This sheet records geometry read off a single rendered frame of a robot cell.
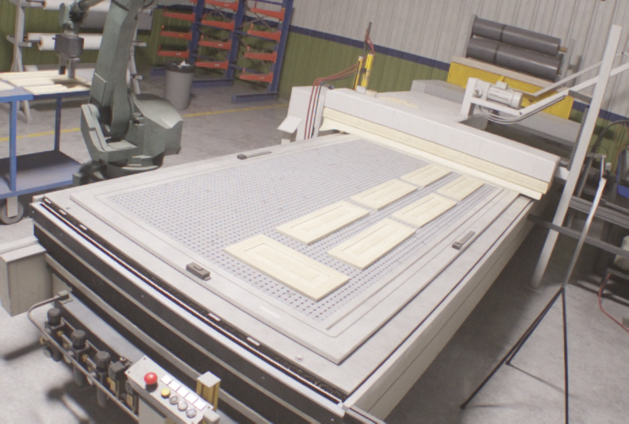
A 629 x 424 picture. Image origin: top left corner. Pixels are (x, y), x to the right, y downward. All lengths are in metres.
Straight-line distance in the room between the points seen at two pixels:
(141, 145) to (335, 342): 2.05
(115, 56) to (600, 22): 7.09
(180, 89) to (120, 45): 5.07
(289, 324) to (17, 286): 1.44
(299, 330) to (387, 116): 3.16
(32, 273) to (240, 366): 1.32
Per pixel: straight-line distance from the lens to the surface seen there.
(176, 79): 8.27
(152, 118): 3.43
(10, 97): 4.04
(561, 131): 6.61
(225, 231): 2.52
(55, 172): 4.65
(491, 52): 8.05
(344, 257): 2.44
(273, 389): 1.82
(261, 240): 2.43
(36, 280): 2.83
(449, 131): 4.56
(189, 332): 2.00
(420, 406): 3.11
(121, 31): 3.25
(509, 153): 4.44
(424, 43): 9.24
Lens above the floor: 1.97
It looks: 19 degrees down
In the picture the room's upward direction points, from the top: 12 degrees clockwise
